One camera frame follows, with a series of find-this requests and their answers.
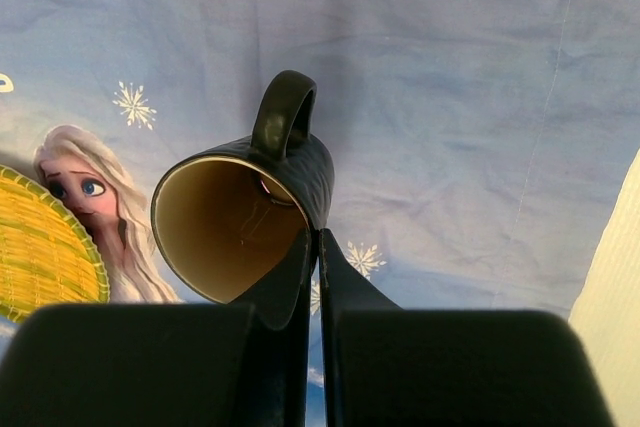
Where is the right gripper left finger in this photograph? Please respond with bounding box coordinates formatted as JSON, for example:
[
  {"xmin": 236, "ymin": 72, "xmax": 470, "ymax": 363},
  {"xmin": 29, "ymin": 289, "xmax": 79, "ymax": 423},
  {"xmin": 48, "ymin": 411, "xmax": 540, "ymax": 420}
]
[{"xmin": 1, "ymin": 231, "xmax": 313, "ymax": 426}]

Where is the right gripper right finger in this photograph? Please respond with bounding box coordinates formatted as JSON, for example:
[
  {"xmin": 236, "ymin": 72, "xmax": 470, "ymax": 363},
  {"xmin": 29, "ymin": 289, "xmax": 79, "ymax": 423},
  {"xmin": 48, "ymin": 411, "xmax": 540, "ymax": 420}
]
[{"xmin": 319, "ymin": 229, "xmax": 612, "ymax": 426}]

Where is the brown paper cup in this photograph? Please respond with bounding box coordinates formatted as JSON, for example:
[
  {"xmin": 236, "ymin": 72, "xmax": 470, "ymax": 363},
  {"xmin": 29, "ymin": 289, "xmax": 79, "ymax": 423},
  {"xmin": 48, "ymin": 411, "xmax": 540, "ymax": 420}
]
[{"xmin": 151, "ymin": 70, "xmax": 335, "ymax": 303}]

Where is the yellow woven round plate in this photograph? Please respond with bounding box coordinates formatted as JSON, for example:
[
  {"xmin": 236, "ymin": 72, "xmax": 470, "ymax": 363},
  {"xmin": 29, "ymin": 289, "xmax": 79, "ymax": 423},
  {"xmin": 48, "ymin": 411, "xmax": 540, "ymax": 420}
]
[{"xmin": 1, "ymin": 166, "xmax": 111, "ymax": 324}]

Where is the blue pink Elsa cloth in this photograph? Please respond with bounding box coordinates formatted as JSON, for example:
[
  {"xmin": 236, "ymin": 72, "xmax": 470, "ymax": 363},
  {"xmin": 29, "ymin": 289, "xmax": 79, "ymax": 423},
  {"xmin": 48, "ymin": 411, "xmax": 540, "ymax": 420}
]
[{"xmin": 0, "ymin": 0, "xmax": 640, "ymax": 388}]

